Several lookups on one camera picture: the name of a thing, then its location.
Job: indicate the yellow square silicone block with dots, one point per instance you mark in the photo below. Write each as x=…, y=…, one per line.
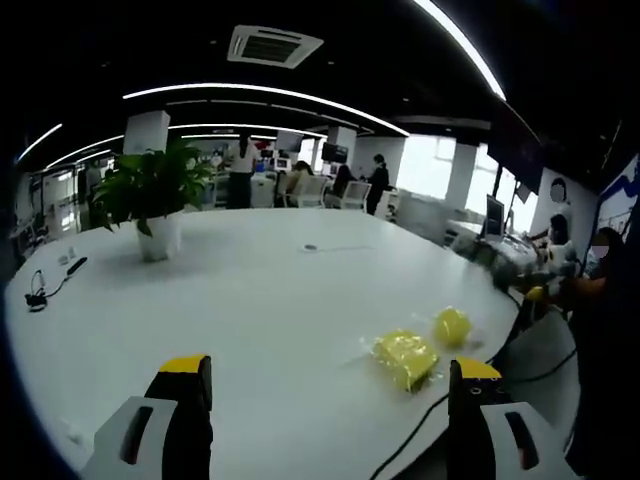
x=404, y=358

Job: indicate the yellow round silicone block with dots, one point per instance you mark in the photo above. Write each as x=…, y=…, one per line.
x=452, y=326

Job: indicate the grey chair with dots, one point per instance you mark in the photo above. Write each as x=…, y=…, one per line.
x=540, y=360

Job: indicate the black remote stick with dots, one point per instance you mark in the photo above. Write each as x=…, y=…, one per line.
x=76, y=265

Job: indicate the computer monitor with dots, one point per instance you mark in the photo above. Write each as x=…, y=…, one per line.
x=495, y=216

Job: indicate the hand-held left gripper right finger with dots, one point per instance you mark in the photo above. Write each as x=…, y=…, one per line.
x=480, y=425

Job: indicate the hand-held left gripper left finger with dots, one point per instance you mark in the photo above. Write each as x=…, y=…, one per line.
x=170, y=420

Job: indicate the hanging black screen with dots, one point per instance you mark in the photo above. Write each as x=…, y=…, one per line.
x=335, y=151

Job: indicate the white plant pot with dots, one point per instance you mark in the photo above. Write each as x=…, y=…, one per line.
x=159, y=235

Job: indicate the green potted plant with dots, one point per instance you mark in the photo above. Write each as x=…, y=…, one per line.
x=150, y=182

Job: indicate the white office chair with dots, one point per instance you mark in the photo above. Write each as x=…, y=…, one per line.
x=356, y=194

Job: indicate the ceiling air conditioner vent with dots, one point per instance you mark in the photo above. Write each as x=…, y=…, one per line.
x=272, y=46

